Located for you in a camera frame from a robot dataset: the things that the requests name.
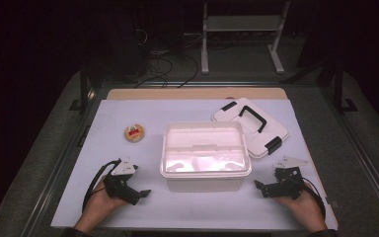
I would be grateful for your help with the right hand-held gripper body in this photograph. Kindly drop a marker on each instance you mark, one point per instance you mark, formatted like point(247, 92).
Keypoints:
point(288, 186)

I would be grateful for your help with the white plastic storage box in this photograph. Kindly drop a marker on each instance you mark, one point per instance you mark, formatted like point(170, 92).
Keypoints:
point(207, 184)

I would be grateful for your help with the black frame post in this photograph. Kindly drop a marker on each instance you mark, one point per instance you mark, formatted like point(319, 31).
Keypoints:
point(84, 92)
point(339, 92)

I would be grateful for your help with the person's right hand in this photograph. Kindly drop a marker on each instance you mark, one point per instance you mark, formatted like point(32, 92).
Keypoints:
point(304, 209)

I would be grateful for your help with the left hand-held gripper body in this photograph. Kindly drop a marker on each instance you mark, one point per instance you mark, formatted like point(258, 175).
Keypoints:
point(120, 184)

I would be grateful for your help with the round wooden disc red piece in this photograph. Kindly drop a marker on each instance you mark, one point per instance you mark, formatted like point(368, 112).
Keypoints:
point(134, 133)

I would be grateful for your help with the grey metal stand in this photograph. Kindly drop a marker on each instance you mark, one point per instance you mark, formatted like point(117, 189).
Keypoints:
point(243, 23)

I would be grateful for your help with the white table mat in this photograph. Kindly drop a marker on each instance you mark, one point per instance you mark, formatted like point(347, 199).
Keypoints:
point(128, 210)

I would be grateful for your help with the person's left hand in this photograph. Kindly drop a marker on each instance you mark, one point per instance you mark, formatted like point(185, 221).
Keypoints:
point(95, 207)

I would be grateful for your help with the white tray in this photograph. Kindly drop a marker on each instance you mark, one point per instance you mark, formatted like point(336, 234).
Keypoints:
point(204, 148)

